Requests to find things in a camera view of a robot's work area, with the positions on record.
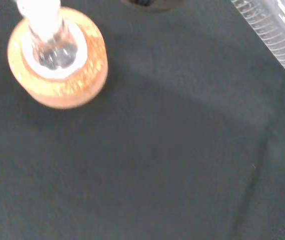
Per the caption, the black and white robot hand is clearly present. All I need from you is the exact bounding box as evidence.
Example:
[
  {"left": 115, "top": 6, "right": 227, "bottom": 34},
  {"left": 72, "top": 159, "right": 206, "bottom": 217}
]
[{"left": 120, "top": 0, "right": 181, "bottom": 13}]

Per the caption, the cork ring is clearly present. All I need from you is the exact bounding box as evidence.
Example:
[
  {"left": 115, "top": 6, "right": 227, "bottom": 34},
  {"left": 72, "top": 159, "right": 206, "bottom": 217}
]
[{"left": 6, "top": 6, "right": 108, "bottom": 110}]

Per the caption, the black table cloth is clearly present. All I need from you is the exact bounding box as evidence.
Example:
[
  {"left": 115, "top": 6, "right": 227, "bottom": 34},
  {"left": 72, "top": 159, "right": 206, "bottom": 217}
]
[{"left": 0, "top": 0, "right": 285, "bottom": 240}]

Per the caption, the clear round-bottom flask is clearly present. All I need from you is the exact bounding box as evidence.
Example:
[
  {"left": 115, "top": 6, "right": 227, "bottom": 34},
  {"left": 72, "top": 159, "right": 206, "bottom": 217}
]
[{"left": 11, "top": 0, "right": 88, "bottom": 79}]

